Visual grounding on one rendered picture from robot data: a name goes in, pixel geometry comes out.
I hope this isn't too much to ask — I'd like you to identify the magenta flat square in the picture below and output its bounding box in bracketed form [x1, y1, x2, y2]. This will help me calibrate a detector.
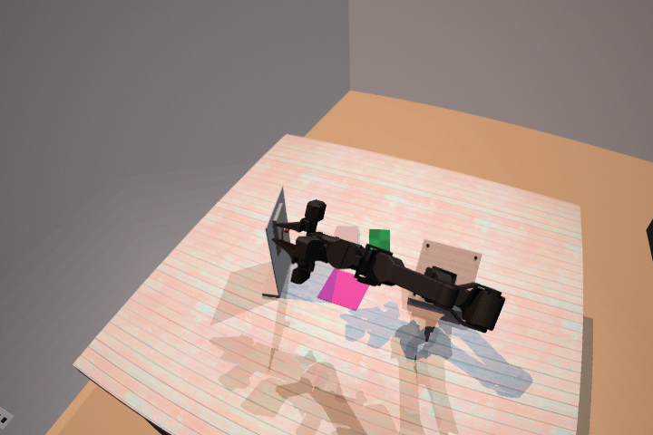
[317, 269, 369, 311]

